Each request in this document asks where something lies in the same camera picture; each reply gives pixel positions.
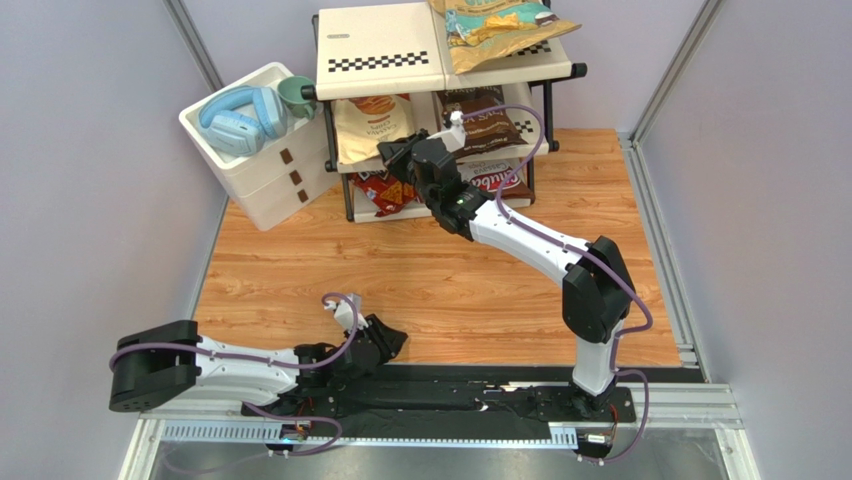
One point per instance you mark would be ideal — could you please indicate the brown Kettle sea salt bag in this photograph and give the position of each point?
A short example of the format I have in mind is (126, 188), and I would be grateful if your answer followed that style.
(486, 132)

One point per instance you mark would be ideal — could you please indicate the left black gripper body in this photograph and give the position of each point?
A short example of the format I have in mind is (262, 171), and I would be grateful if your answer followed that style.
(351, 335)

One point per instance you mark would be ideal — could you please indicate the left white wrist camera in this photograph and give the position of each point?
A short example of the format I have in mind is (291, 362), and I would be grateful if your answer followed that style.
(346, 309)

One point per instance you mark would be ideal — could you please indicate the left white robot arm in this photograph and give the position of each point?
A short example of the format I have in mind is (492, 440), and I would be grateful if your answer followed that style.
(175, 362)

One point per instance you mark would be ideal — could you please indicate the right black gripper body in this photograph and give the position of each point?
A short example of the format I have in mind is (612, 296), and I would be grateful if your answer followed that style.
(413, 158)

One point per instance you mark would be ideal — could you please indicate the white stacked drawer unit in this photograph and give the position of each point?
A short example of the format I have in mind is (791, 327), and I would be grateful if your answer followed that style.
(286, 175)

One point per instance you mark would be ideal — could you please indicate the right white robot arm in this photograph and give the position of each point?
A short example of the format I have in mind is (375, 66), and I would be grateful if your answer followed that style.
(594, 282)

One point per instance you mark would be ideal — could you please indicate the light blue headphones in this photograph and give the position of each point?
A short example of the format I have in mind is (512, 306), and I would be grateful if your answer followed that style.
(239, 121)

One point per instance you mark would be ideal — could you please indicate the tan teal chips bag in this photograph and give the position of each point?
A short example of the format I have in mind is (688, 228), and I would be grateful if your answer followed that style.
(478, 32)

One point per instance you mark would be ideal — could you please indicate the cream red cassava chips bag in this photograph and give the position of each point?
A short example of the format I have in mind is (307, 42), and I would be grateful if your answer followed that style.
(364, 122)

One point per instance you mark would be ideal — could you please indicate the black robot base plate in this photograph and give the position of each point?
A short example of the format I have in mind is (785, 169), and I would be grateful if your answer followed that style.
(451, 402)

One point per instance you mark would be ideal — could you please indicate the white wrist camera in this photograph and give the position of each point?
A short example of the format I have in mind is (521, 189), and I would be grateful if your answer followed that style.
(346, 309)
(449, 140)

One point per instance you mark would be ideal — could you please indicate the cream three-tier shelf rack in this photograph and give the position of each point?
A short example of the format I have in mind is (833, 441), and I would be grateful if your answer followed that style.
(400, 49)

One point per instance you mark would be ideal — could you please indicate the red Doritos bag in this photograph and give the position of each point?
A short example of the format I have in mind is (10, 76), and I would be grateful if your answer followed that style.
(387, 193)

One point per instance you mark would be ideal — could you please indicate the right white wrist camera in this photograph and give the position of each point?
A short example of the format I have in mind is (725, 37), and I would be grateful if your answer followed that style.
(449, 140)

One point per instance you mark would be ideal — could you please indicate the Chuba cassava chips bag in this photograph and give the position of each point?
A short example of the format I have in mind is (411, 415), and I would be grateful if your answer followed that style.
(489, 175)

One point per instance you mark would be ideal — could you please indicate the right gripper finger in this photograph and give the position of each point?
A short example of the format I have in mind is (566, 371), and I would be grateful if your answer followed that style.
(390, 151)
(402, 169)

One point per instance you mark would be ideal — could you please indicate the green ceramic cup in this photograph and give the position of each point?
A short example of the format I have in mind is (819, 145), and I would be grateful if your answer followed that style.
(298, 95)

